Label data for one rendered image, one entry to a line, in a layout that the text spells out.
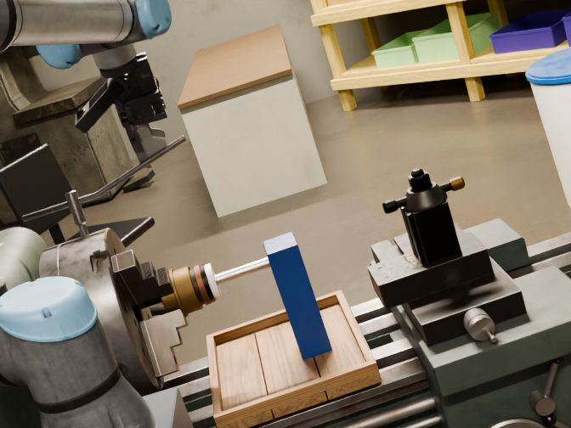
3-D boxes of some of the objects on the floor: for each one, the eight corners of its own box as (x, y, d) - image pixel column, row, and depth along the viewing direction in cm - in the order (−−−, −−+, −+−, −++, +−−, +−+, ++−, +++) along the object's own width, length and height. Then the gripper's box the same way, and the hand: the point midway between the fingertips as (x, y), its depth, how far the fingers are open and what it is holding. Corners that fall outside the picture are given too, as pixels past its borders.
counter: (307, 111, 798) (279, 23, 775) (328, 185, 587) (291, 68, 564) (225, 137, 802) (195, 50, 779) (217, 220, 591) (176, 104, 569)
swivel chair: (187, 289, 497) (122, 117, 468) (184, 337, 439) (110, 145, 411) (76, 324, 498) (5, 155, 469) (59, 378, 440) (-24, 188, 412)
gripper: (147, 62, 165) (184, 166, 176) (144, 45, 173) (180, 146, 184) (98, 77, 165) (139, 182, 176) (98, 59, 173) (137, 160, 184)
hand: (144, 162), depth 179 cm, fingers closed
